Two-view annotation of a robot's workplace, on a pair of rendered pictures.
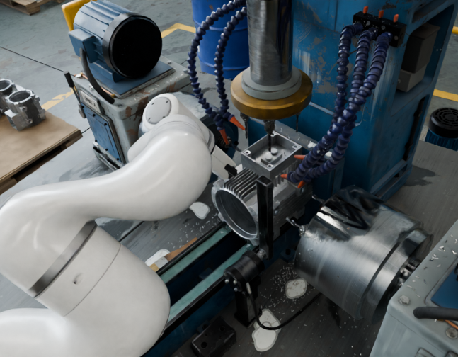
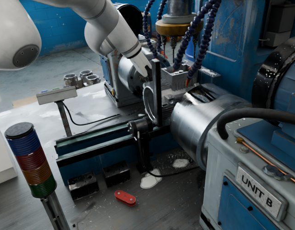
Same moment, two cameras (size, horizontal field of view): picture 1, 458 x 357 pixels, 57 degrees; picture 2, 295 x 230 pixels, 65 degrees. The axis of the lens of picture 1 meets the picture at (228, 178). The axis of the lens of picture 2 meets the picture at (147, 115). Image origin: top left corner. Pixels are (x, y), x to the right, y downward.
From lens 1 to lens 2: 0.45 m
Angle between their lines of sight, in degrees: 19
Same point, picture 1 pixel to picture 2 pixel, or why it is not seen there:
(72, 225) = not seen: outside the picture
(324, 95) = (219, 45)
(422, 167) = not seen: hidden behind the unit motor
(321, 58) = (218, 20)
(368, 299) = (204, 143)
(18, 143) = not seen: hidden behind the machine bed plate
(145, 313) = (9, 25)
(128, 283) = (7, 8)
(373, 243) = (214, 106)
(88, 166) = (98, 92)
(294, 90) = (188, 19)
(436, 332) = (232, 148)
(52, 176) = (80, 93)
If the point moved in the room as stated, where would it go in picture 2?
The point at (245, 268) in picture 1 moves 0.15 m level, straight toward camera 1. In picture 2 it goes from (139, 122) to (124, 148)
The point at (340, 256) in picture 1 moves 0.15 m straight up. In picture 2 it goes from (193, 114) to (194, 65)
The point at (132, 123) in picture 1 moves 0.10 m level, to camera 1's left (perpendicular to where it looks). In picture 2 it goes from (116, 60) to (100, 60)
